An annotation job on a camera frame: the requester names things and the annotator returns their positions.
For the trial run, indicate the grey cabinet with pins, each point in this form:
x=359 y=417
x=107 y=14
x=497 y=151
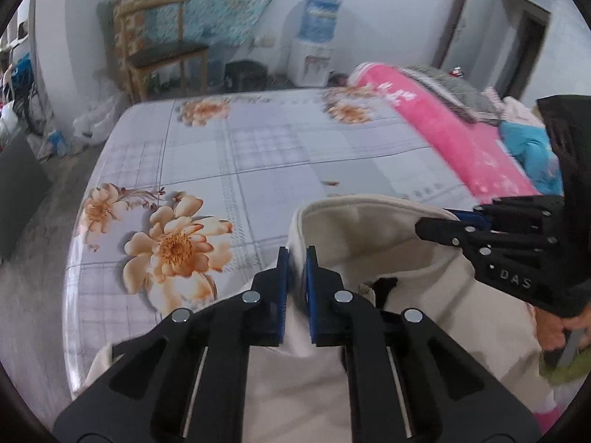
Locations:
x=21 y=194

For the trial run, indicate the white water dispenser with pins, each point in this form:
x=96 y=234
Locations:
x=309 y=64

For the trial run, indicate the person's right hand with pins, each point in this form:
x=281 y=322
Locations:
x=551 y=332

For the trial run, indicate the blue clothing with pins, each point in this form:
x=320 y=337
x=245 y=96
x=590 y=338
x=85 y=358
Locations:
x=531 y=152

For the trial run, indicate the pale pink cloth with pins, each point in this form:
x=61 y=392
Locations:
x=517 y=108

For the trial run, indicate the dark doorway frame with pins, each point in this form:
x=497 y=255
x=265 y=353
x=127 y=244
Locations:
x=526 y=46

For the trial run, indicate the teal floral cloth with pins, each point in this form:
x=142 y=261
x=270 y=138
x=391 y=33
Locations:
x=217 y=0

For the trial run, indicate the orange patterned cloth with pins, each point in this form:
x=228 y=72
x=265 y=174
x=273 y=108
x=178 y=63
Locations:
x=128 y=27

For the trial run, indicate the white plastic bag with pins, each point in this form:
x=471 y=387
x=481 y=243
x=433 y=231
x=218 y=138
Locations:
x=97 y=120

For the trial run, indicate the blue water bottle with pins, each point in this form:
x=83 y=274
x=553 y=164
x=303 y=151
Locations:
x=318 y=18

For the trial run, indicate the grey blanket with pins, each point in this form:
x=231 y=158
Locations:
x=452 y=90

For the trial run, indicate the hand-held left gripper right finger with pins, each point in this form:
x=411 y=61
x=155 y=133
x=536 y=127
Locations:
x=312 y=295

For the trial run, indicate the black stool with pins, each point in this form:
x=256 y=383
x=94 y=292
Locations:
x=244 y=76

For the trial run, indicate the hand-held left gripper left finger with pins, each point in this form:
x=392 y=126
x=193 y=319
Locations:
x=282 y=286

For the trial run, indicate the floral bed sheet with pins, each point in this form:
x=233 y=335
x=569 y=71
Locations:
x=258 y=147

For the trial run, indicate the wooden chair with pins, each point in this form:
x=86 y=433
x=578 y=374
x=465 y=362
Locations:
x=157 y=55

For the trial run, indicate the pink blanket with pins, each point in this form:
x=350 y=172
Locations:
x=438 y=124

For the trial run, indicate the blue packet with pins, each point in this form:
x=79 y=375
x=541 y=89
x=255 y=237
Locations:
x=57 y=143

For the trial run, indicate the pile of bags and clothes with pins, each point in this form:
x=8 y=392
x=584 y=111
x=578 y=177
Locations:
x=18 y=92

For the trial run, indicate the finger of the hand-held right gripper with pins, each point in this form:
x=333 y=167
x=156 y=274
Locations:
x=443 y=230
x=508 y=212

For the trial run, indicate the cream jacket with black stripes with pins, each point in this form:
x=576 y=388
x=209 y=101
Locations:
x=369 y=240

